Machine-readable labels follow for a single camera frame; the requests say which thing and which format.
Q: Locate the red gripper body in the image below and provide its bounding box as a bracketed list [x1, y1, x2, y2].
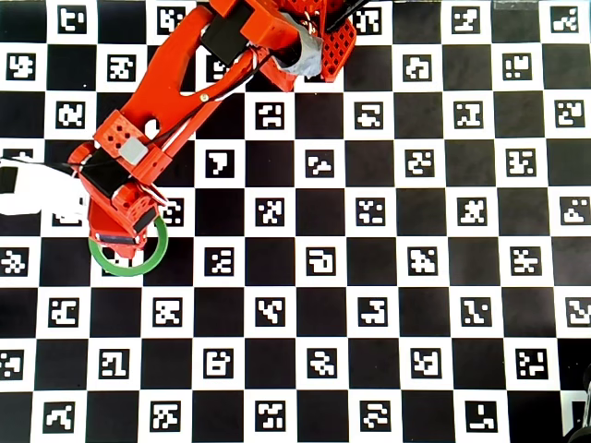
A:
[86, 183, 163, 260]

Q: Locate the black white marker checkerboard mat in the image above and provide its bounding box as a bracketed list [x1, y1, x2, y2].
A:
[0, 0, 591, 443]

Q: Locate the green ring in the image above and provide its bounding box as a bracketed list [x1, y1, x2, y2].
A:
[87, 215, 168, 279]

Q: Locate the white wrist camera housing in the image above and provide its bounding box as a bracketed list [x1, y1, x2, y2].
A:
[0, 155, 90, 218]

